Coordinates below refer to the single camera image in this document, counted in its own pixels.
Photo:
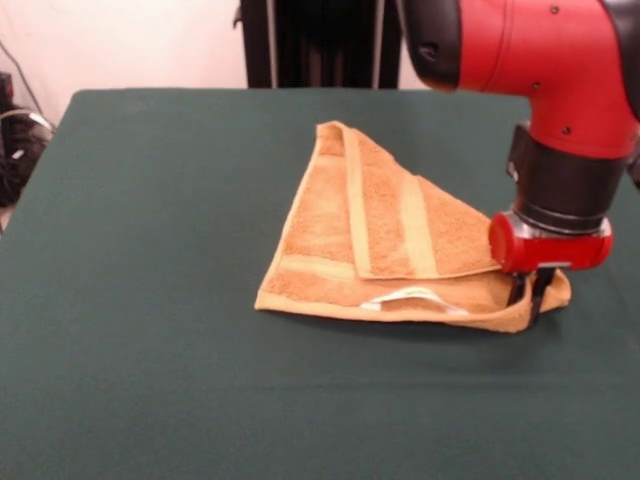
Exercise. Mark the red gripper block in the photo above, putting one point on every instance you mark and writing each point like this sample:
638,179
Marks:
550,252

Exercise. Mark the tan terry towel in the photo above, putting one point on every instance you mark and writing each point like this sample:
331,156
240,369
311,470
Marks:
325,250

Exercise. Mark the dark green table cloth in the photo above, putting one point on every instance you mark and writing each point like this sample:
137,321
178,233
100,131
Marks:
150,325

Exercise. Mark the black pedestal column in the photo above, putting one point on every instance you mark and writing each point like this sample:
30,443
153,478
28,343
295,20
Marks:
325,45

